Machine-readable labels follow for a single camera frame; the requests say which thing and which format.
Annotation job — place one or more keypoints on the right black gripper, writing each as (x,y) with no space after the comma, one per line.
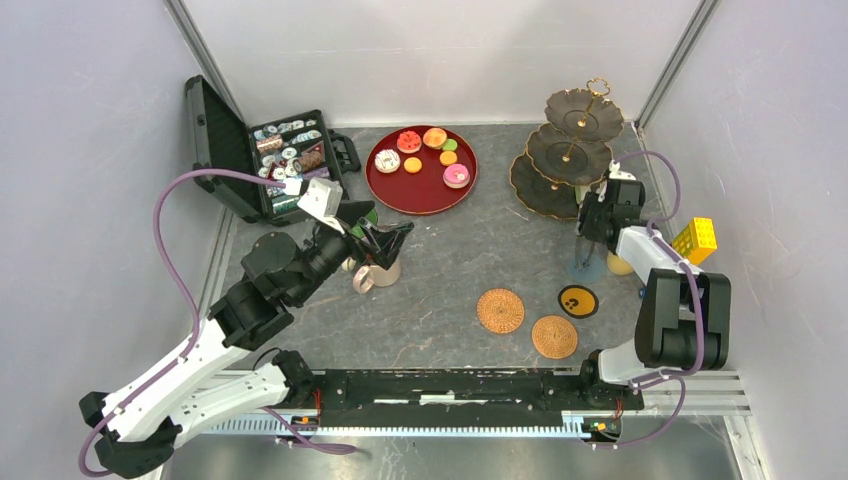
(590,206)

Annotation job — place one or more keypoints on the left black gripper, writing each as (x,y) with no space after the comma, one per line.
(384,244)

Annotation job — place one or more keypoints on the pink beige mug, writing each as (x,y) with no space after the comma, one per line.
(365,277)

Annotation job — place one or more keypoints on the orange fruit tart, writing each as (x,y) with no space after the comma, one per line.
(435,138)

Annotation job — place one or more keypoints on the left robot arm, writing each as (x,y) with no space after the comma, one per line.
(137,429)

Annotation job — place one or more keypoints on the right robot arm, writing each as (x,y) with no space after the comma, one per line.
(683,325)

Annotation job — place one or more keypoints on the blue round coaster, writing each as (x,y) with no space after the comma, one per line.
(586,270)

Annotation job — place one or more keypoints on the green mug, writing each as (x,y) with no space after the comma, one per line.
(371,217)

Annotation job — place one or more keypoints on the yellow cream mug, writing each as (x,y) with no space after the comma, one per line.
(617,265)

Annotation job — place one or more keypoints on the black yellow round coaster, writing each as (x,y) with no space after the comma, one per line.
(578,301)

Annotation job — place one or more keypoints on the white sprinkled donut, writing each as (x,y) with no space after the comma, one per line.
(387,161)

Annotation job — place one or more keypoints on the red round tray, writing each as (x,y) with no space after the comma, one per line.
(423,193)

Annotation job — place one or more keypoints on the orange macaron centre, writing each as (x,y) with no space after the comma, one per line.
(412,165)

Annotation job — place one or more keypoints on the orange macaron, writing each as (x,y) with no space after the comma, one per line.
(412,165)
(448,158)

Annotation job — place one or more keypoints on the woven coaster right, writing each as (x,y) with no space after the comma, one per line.
(554,337)

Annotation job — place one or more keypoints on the woven coaster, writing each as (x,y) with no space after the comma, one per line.
(554,337)
(500,311)

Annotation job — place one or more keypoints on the three-tier gold dessert stand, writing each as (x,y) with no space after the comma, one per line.
(569,153)

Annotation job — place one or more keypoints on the woven coaster left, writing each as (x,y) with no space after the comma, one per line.
(500,311)

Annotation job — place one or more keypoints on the orange macaron right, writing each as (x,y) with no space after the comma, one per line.
(448,158)

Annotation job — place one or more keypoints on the red yellow block toy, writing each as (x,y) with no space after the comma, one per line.
(694,244)

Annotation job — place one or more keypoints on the green macaron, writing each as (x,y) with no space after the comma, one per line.
(450,145)

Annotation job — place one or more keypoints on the black open case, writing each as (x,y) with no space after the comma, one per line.
(300,146)

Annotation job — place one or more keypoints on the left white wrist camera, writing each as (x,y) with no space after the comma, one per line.
(321,201)

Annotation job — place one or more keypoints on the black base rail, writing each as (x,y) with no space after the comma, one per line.
(498,401)

